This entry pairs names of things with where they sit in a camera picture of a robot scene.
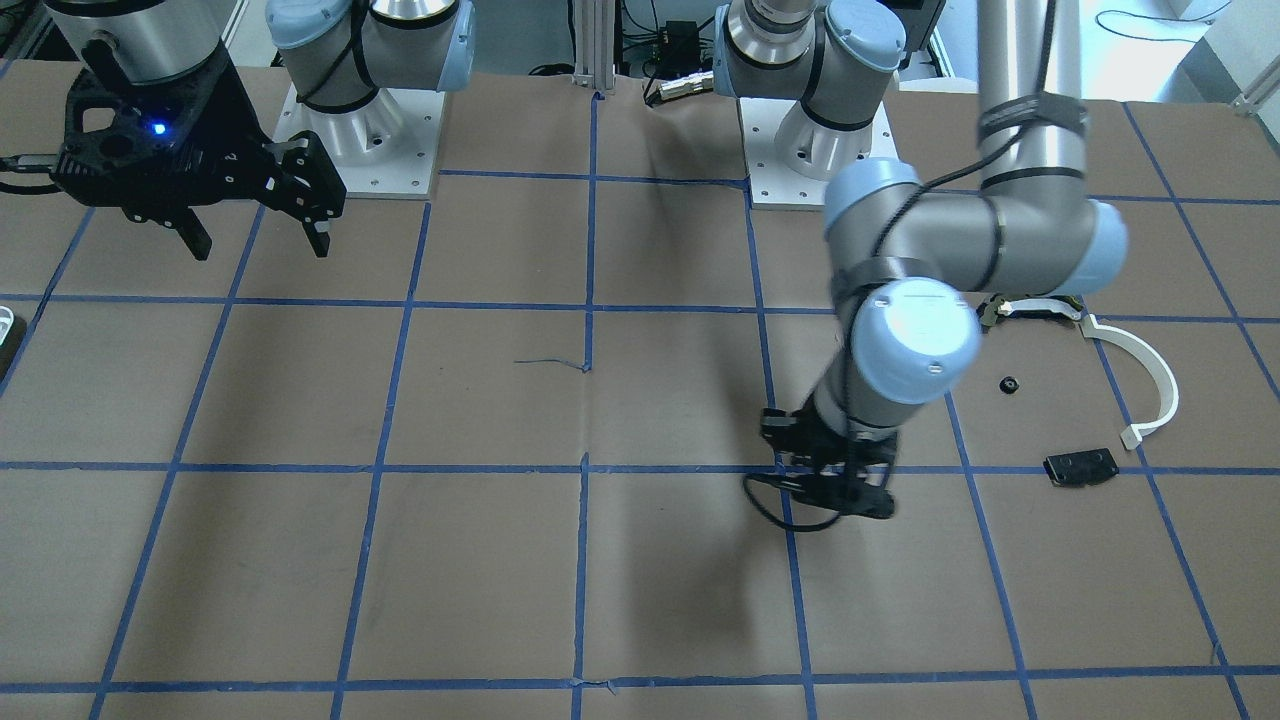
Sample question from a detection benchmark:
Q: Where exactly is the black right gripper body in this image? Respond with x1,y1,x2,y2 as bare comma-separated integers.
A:
49,45,311,223

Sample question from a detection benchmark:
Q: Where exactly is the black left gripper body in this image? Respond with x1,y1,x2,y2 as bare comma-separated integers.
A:
758,406,899,521

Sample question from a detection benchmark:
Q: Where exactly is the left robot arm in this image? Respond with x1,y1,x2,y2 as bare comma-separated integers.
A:
742,1,1129,519

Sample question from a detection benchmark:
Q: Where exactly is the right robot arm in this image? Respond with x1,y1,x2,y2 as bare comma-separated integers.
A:
3,1,475,261

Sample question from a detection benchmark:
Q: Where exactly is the metal ribbed tray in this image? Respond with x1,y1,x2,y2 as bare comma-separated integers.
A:
0,305,27,380

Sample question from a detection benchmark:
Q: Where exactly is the dark green curved brake shoe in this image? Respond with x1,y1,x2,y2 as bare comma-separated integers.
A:
975,293,1085,332

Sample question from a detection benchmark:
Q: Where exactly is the small black flat part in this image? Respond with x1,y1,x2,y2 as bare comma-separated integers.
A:
1043,448,1119,488

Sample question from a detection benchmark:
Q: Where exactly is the white curved plastic arc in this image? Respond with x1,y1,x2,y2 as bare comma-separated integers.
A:
1079,313,1181,451

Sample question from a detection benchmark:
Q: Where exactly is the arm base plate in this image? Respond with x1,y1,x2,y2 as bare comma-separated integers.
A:
739,97,899,211
274,87,451,200

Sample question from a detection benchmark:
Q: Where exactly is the aluminium frame post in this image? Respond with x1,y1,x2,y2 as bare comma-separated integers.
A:
567,1,620,96

